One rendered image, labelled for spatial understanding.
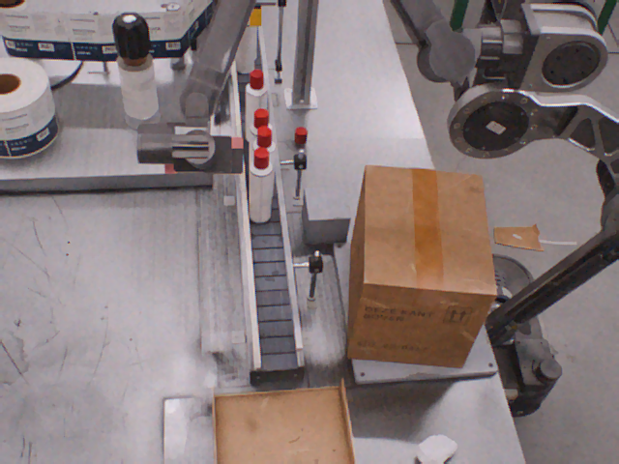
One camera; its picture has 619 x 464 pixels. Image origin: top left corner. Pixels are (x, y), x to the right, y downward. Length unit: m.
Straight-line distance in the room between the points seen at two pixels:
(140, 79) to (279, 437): 0.89
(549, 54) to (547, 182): 2.00
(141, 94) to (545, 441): 1.64
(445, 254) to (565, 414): 1.33
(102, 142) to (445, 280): 0.96
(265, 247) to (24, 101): 0.65
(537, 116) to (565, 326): 1.30
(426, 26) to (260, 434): 0.81
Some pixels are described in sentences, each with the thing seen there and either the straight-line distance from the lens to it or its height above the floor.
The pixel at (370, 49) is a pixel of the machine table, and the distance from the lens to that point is 2.28.
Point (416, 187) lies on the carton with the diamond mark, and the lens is 1.47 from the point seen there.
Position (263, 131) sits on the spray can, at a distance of 1.59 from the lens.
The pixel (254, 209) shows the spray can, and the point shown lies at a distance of 1.64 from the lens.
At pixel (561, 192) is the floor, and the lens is 3.22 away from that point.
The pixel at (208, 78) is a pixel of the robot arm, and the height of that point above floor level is 1.41.
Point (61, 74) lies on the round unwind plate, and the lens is 2.09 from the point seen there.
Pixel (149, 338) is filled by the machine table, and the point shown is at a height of 0.83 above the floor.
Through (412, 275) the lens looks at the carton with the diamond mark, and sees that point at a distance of 1.32.
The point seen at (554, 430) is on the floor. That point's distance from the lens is 2.57.
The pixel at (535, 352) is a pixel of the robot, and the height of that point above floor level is 0.28.
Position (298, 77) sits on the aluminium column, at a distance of 1.99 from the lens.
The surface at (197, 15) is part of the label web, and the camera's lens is 2.10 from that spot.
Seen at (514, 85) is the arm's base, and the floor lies 1.41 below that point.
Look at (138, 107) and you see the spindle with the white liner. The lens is 1.86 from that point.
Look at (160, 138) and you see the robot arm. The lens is 1.21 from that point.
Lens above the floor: 2.16
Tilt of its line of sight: 50 degrees down
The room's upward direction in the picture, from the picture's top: 6 degrees clockwise
